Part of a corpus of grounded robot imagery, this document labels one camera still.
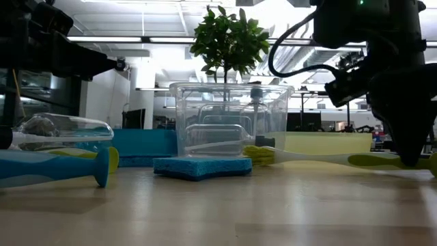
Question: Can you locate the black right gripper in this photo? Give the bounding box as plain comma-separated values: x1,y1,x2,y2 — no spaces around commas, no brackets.
367,36,437,168

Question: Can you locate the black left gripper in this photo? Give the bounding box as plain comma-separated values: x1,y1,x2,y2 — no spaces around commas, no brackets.
20,0,119,82

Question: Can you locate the blue toothbrush handle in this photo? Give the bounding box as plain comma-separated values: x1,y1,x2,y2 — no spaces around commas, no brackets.
0,147,111,189

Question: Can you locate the dark blue sponge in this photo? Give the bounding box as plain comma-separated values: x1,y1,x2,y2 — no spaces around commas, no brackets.
117,155,177,168

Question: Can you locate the light blue sponge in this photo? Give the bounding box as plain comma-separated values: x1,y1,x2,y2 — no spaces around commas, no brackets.
152,156,253,182

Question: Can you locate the long ceiling light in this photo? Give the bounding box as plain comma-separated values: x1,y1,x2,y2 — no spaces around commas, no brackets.
66,36,195,44

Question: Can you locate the black computer monitor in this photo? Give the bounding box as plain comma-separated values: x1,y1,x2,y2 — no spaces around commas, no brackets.
279,111,322,133
122,108,146,130

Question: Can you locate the yellow plastic bin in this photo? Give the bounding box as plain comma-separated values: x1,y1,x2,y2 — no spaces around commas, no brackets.
272,131,373,163

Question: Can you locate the teal plastic bin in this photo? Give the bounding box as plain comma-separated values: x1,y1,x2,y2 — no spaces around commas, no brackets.
111,128,178,158

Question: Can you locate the clear plastic bin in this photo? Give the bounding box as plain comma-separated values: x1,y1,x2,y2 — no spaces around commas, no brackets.
169,81,295,161

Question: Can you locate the potted green plant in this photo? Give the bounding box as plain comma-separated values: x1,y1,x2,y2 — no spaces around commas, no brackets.
189,5,271,103

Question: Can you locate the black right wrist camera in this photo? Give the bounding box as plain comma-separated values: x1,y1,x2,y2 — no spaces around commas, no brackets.
324,66,375,109

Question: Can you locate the yellow hanging cable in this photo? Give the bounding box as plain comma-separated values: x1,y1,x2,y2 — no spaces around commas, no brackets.
12,68,28,119

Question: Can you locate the black background table frame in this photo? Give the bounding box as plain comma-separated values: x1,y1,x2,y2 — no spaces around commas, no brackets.
296,90,352,133

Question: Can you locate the silver ventilation duct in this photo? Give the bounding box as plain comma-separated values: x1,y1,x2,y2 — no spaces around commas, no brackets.
302,46,368,71

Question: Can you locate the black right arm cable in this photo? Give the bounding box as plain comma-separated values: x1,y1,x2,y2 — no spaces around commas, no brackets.
268,12,339,79

